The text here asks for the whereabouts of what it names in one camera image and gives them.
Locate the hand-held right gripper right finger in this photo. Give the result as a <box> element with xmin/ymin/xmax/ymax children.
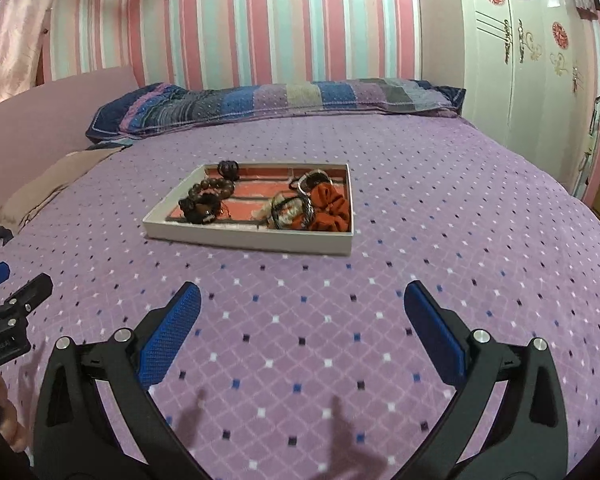
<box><xmin>395</xmin><ymin>280</ymin><xmax>570</xmax><ymax>480</ymax></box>

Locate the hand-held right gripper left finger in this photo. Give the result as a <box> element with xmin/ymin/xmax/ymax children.
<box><xmin>32</xmin><ymin>281</ymin><xmax>221</xmax><ymax>480</ymax></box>

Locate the white tray with red lining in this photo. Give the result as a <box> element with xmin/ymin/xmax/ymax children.
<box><xmin>143</xmin><ymin>161</ymin><xmax>355</xmax><ymax>257</ymax></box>

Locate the black scrunchie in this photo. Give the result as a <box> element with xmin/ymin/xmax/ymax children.
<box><xmin>179</xmin><ymin>195</ymin><xmax>227</xmax><ymax>225</ymax></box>

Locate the orange scrunchie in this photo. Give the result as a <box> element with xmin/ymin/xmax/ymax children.
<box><xmin>307</xmin><ymin>183</ymin><xmax>354</xmax><ymax>234</ymax></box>

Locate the cream satin scrunchie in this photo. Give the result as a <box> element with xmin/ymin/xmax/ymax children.
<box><xmin>260</xmin><ymin>192</ymin><xmax>313</xmax><ymax>231</ymax></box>

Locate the black bracelet with purple charm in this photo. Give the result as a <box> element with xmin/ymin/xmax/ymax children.
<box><xmin>271</xmin><ymin>192</ymin><xmax>315</xmax><ymax>231</ymax></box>

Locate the gold watch with white strap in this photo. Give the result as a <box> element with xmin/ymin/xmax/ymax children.
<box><xmin>289</xmin><ymin>172</ymin><xmax>322</xmax><ymax>195</ymax></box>

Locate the person's left hand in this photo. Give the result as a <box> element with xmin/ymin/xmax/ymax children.
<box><xmin>0</xmin><ymin>371</ymin><xmax>31</xmax><ymax>454</ymax></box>

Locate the beige cloth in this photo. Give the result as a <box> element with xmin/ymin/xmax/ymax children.
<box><xmin>2</xmin><ymin>149</ymin><xmax>127</xmax><ymax>235</ymax></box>

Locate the purple diamond pattern bedspread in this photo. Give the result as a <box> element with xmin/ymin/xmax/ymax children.
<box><xmin>0</xmin><ymin>112</ymin><xmax>600</xmax><ymax>480</ymax></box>

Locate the pink headboard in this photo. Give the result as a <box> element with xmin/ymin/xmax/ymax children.
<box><xmin>0</xmin><ymin>65</ymin><xmax>142</xmax><ymax>222</ymax></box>

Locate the pink curtain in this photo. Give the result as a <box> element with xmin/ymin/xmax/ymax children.
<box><xmin>0</xmin><ymin>0</ymin><xmax>64</xmax><ymax>112</ymax></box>

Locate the white wardrobe with gold ornaments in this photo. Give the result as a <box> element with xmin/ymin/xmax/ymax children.
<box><xmin>455</xmin><ymin>0</ymin><xmax>600</xmax><ymax>202</ymax></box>

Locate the striped blue purple pillow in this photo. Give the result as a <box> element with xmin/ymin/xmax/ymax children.
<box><xmin>85</xmin><ymin>77</ymin><xmax>467</xmax><ymax>144</ymax></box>

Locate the desk lamp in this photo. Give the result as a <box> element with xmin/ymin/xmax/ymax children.
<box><xmin>577</xmin><ymin>85</ymin><xmax>600</xmax><ymax>197</ymax></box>

